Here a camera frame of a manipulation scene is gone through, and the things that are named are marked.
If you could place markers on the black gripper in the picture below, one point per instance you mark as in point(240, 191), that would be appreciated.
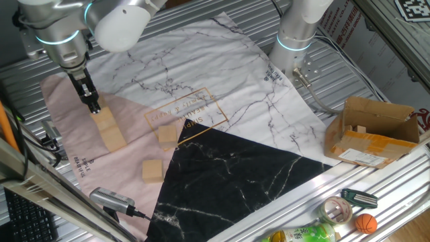
point(78, 78)

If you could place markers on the light wooden cube block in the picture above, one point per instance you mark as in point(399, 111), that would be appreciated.
point(109, 129)
point(104, 116)
point(167, 136)
point(152, 171)
point(116, 142)

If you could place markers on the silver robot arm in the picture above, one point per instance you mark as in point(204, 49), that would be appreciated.
point(295, 20)

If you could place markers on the orange pole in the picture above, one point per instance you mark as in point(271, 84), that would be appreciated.
point(6, 127)

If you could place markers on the marble pattern table cloth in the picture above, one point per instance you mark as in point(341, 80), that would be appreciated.
point(218, 67)

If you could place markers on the black keyboard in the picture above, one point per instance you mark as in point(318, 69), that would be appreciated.
point(28, 220)

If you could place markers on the green tea bottle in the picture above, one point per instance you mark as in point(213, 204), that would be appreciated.
point(302, 234)

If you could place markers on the small wooden piece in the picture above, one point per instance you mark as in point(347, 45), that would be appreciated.
point(348, 128)
point(360, 128)

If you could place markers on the clear tape roll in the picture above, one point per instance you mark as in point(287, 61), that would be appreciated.
point(327, 211)

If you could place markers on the grey printed board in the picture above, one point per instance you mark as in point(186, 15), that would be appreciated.
point(369, 57)

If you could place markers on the brown cardboard box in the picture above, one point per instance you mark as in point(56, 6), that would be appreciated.
point(371, 141)

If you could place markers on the green hex key set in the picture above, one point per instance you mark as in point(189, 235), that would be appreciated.
point(359, 198)

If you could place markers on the small orange basketball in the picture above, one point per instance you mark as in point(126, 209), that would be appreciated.
point(366, 223)

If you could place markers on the black white marker tag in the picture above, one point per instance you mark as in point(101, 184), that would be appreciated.
point(413, 10)

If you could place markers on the red paper ornament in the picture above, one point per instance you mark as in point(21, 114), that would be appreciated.
point(425, 119)

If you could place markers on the silver side camera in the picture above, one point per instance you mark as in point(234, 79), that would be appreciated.
point(50, 128)

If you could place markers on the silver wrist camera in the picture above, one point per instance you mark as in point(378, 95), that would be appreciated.
point(32, 45)

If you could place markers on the aluminium frame beam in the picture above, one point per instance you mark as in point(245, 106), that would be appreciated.
point(50, 190)

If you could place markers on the silver ribbed camera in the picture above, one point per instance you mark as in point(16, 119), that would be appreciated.
point(112, 200)

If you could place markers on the black camera stand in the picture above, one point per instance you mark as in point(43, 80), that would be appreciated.
point(111, 213)

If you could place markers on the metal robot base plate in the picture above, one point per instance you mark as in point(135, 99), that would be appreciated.
point(310, 69)

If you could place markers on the grey frame beam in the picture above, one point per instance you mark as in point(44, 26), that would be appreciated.
point(393, 37)

